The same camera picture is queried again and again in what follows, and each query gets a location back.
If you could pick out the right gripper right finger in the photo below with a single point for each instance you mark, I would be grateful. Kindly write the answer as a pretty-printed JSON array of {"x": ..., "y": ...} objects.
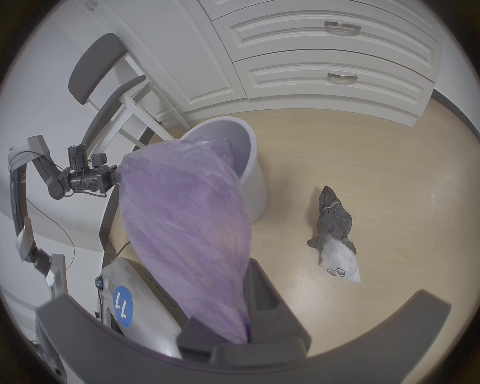
[{"x": 273, "y": 318}]

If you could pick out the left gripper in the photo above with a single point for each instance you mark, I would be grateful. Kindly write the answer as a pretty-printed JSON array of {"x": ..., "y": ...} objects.
[{"x": 93, "y": 180}]

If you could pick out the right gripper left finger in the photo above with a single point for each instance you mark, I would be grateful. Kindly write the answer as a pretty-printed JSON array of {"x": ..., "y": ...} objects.
[{"x": 195, "y": 339}]

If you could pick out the purple plastic bag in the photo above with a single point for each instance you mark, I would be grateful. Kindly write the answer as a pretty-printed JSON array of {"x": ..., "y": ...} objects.
[{"x": 183, "y": 232}]

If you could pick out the black plastic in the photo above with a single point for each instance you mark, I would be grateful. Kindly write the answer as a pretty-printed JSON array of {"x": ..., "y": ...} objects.
[{"x": 333, "y": 217}]

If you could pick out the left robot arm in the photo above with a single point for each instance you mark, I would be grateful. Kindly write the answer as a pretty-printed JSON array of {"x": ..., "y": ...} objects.
[{"x": 56, "y": 185}]

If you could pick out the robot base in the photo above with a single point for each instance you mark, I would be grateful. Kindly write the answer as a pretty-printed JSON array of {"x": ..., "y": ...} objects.
[{"x": 146, "y": 300}]

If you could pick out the white trash bin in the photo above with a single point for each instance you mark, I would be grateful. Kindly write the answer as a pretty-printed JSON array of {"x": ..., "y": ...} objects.
[{"x": 255, "y": 180}]

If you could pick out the white chair grey cushions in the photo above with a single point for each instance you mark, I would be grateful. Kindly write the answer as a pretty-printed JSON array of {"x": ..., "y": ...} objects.
[{"x": 93, "y": 63}]

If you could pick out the white wardrobe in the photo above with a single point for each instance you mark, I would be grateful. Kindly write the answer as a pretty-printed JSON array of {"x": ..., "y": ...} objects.
[{"x": 300, "y": 56}]

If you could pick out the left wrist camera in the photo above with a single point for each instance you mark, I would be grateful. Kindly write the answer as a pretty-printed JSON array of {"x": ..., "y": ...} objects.
[{"x": 99, "y": 158}]

